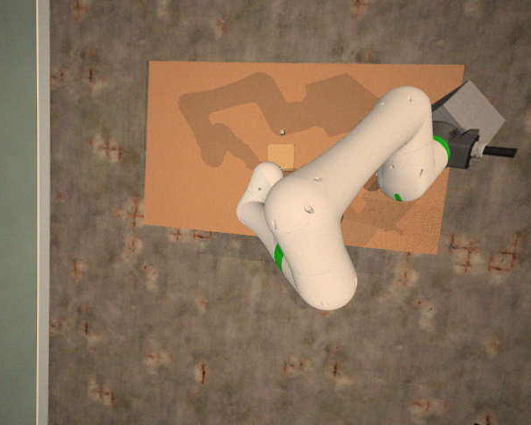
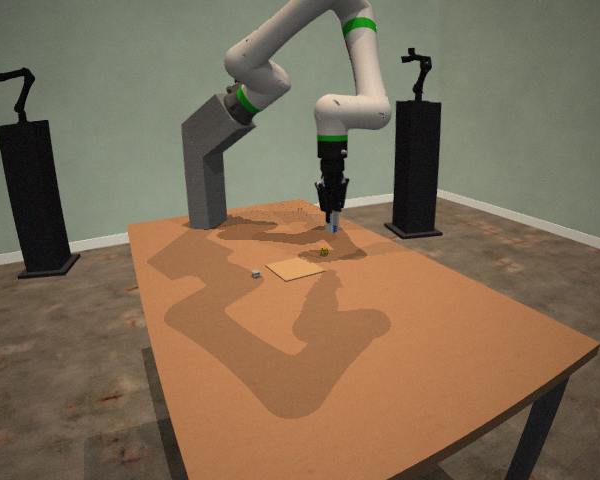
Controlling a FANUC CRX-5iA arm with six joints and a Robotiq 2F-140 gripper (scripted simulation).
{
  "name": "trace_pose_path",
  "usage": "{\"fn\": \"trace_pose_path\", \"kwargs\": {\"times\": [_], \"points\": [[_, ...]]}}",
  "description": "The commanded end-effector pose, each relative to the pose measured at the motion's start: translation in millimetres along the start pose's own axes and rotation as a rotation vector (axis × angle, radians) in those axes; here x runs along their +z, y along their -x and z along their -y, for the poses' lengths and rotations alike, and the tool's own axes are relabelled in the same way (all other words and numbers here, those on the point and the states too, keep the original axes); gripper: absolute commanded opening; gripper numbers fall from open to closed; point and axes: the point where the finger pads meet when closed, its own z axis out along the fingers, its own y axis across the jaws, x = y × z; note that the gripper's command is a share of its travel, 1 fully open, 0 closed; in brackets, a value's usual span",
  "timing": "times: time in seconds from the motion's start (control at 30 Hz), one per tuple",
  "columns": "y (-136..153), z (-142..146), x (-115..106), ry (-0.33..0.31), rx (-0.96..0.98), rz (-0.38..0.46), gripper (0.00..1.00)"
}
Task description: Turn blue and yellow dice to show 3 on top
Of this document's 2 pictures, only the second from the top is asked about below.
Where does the tan square mat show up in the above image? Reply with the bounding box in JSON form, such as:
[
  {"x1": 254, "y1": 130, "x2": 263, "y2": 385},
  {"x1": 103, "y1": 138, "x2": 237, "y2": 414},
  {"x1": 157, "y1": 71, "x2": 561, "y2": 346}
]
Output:
[{"x1": 265, "y1": 256, "x2": 326, "y2": 282}]

